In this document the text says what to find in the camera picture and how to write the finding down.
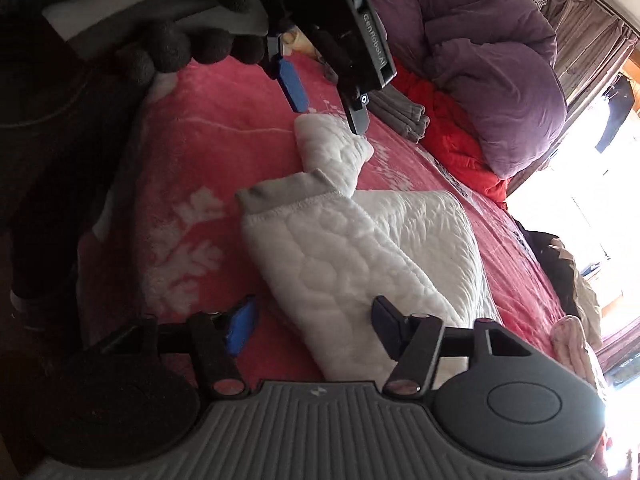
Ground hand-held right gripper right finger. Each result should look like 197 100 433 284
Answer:
371 295 538 396

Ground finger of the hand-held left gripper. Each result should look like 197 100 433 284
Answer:
265 32 310 114
339 84 374 136

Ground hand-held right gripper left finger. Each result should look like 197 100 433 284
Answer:
87 295 259 397

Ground white quilted pants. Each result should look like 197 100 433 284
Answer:
235 112 493 383

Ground beige and black clothes pile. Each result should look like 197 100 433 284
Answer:
515 220 603 346

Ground person's left hand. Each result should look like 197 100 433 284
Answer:
117 0 264 89

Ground grey folded pants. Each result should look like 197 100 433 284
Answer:
367 87 431 143

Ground red quilt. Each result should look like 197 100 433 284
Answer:
395 67 511 206

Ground purple duvet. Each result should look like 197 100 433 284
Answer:
357 0 568 181

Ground red floral blanket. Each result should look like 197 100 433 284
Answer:
75 52 608 396

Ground pale pink folded garment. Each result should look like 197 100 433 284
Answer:
550 314 608 391

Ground brown striped curtain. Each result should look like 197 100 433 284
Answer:
505 0 640 201
595 317 640 373

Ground dark curtain rod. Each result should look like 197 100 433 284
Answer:
552 0 640 36

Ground dark hanging garment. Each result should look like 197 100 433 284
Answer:
595 75 636 153

